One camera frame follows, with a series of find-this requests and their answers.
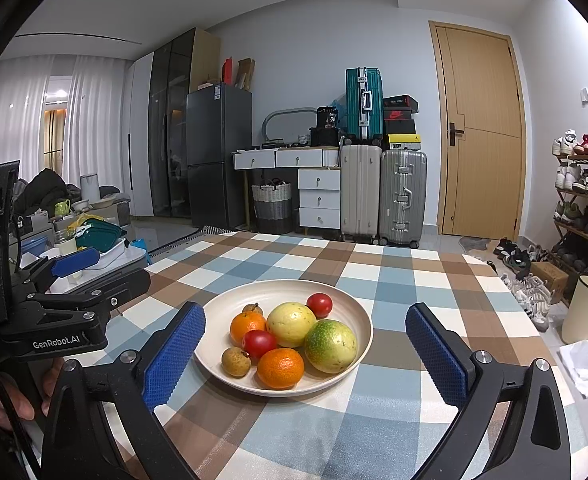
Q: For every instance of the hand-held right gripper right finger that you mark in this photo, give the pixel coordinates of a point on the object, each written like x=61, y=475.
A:
x=439, y=360

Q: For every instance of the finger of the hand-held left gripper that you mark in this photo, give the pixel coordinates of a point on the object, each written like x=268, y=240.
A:
x=119, y=287
x=76, y=261

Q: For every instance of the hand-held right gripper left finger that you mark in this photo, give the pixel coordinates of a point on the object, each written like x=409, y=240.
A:
x=171, y=360

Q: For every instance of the yellow-brown round fruit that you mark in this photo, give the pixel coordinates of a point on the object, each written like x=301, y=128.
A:
x=235, y=362

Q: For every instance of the orange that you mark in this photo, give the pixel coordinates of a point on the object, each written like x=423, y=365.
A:
x=246, y=329
x=280, y=368

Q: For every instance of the red tomato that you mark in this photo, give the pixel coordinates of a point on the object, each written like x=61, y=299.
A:
x=260, y=343
x=319, y=305

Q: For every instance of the small brown longan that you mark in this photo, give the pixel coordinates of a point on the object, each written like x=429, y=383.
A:
x=252, y=309

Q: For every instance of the cream round plate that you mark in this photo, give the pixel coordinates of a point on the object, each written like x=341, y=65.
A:
x=346, y=310

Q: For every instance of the green mottled citrus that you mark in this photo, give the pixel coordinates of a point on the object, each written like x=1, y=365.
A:
x=330, y=346

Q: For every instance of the pale yellow round citrus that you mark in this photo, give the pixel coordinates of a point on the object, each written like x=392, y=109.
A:
x=291, y=324

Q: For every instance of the person's left hand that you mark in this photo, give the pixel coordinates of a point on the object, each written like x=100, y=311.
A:
x=4, y=405

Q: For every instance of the white tray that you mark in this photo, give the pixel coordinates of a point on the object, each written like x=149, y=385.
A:
x=124, y=255

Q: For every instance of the blue plastic tub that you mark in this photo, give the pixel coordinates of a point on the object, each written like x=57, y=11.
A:
x=34, y=245

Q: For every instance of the green mug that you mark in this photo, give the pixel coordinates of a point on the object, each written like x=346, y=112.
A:
x=63, y=207

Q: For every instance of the black jacket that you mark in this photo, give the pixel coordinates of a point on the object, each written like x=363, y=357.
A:
x=46, y=190

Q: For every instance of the white container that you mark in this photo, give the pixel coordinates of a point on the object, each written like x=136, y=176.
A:
x=90, y=189

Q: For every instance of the pile of shoes on floor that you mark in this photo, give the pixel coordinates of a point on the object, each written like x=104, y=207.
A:
x=529, y=295

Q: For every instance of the white curtain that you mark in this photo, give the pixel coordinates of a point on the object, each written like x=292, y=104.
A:
x=24, y=125

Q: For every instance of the grey floor mat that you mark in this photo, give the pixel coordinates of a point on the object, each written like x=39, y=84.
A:
x=474, y=244

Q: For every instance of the cardboard box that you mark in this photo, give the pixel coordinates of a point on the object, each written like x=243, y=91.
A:
x=549, y=275

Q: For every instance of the white wardrobe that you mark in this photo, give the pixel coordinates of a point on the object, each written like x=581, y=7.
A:
x=139, y=135

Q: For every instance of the cream waste bin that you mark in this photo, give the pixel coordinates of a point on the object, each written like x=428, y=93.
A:
x=584, y=310

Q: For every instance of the dark glass cabinet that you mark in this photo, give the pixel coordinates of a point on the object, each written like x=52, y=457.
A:
x=174, y=135

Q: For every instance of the silver suitcase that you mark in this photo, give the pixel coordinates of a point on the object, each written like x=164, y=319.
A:
x=403, y=195

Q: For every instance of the wicker laundry basket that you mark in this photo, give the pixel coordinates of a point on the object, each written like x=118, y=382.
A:
x=271, y=210

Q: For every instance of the dark grey fridge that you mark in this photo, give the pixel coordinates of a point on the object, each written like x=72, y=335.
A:
x=219, y=135

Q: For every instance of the beige suitcase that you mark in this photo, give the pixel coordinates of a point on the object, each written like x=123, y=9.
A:
x=361, y=190

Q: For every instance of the white drawer desk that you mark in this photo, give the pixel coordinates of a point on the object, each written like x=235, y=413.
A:
x=319, y=200

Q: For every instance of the wooden door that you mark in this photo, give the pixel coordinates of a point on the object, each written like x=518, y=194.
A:
x=484, y=160

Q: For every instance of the yellow and black shoebox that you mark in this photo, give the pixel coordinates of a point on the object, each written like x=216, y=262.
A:
x=401, y=142

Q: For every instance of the plain black shoebox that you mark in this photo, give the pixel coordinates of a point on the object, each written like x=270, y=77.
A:
x=400, y=127

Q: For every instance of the red box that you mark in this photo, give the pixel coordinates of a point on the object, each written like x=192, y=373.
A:
x=230, y=71

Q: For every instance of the flat cardboard carton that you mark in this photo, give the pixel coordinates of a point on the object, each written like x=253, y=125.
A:
x=246, y=75

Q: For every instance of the black storage case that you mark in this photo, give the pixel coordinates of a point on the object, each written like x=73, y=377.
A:
x=326, y=137

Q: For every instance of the wooden shoe rack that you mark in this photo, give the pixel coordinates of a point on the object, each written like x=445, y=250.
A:
x=586, y=158

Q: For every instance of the black shoebox with red lid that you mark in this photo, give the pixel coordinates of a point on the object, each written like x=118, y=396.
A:
x=400, y=102

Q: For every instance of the small black box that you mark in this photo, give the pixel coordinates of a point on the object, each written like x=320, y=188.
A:
x=329, y=117

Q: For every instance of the teal suitcase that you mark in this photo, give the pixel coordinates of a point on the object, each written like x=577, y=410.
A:
x=359, y=105

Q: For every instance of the oval mirror frame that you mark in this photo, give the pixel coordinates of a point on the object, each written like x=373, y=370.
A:
x=284, y=110

